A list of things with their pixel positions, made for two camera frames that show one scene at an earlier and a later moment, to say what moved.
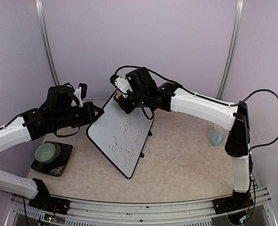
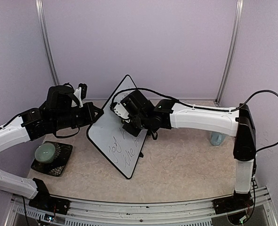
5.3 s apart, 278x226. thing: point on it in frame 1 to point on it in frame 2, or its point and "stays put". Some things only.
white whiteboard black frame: (122, 137) stays put
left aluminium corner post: (40, 11) stays put
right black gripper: (127, 108) to (134, 132)
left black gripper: (90, 107) stays put
